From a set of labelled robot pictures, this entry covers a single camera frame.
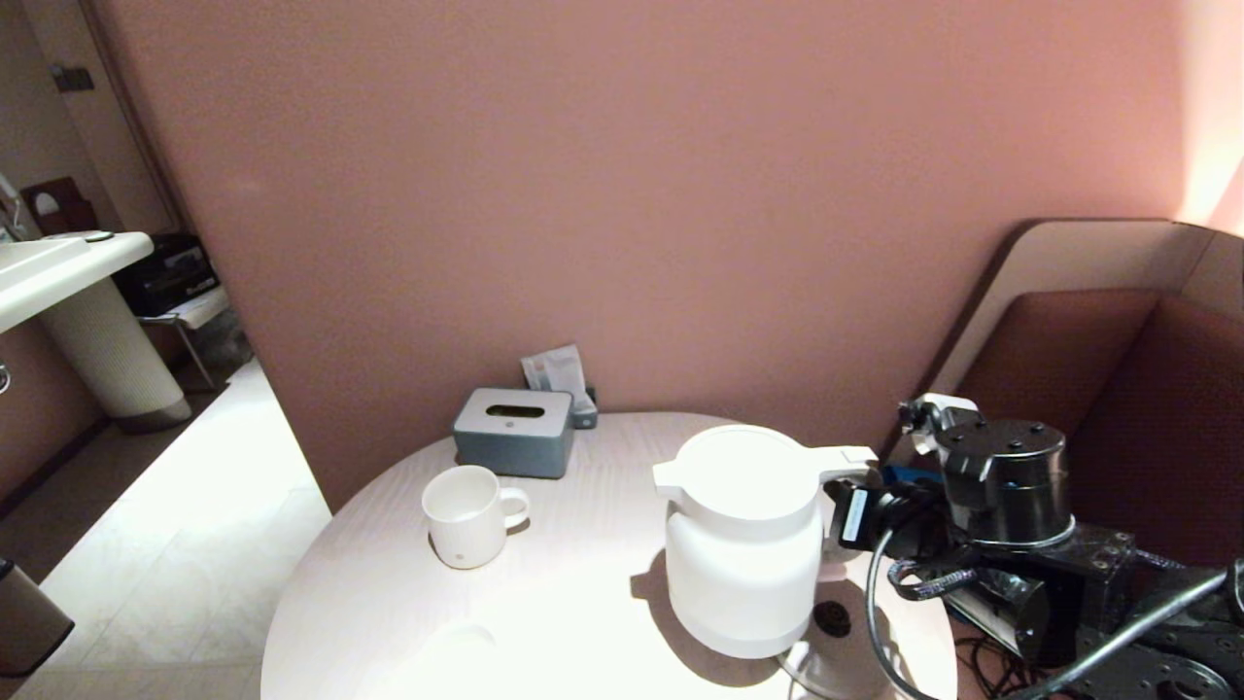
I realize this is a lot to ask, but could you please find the clear plastic bag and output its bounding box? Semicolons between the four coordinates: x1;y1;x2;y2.
190;309;257;378

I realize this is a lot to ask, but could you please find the white pedestal sink counter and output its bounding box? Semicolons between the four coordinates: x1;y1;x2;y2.
0;229;193;434

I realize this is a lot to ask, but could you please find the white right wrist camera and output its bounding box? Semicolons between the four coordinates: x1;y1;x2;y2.
899;393;981;458

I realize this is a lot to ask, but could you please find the black box appliance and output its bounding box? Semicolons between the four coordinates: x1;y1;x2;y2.
112;233;221;318

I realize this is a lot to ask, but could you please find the metal stool with white top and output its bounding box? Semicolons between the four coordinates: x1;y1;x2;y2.
136;285;236;393

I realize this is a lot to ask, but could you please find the brown upholstered sofa bench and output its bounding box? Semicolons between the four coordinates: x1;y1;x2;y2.
880;220;1244;575

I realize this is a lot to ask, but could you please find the white handleless cup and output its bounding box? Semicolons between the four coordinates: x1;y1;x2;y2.
418;622;502;700

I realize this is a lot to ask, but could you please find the white round kettle base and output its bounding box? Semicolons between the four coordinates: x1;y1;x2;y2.
777;574;936;700

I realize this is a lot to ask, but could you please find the white electric kettle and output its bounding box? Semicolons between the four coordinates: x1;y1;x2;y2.
653;424;881;660

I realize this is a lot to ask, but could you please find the white ribbed mug with handle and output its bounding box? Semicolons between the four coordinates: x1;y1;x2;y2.
422;465;533;571

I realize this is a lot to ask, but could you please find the brown wooden tissue holder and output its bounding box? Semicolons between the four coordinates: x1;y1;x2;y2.
19;177;98;234

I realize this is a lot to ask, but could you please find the dark waste bin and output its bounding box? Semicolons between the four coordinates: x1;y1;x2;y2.
0;561;76;680

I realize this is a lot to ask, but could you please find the grey tissue box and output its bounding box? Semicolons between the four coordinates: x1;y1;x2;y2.
453;388;576;480

